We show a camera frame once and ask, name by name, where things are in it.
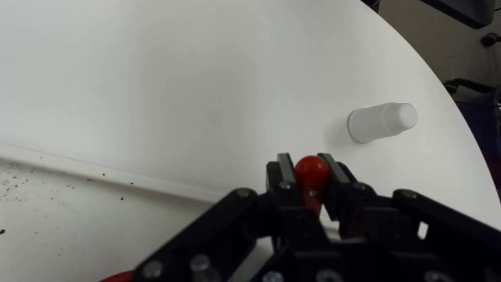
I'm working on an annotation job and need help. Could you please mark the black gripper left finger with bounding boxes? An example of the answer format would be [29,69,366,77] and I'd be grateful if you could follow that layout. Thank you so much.
[131,154,299,282]

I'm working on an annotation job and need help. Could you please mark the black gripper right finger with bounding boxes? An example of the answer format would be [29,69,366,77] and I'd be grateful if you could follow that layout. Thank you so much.
[320,154,501,282]

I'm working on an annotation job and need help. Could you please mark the white pill bottle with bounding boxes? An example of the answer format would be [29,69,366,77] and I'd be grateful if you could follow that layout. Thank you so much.
[347,102,418,145]

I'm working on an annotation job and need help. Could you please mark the red handled spoon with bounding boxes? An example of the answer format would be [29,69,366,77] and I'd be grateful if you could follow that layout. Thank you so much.
[101,156,327,282]

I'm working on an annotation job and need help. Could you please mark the white plastic tray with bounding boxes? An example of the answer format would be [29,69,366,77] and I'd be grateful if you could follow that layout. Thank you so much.
[0,145,264,282]

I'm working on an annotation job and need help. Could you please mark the black office chair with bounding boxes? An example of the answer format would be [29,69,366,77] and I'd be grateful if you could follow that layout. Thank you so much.
[364,0,501,201]

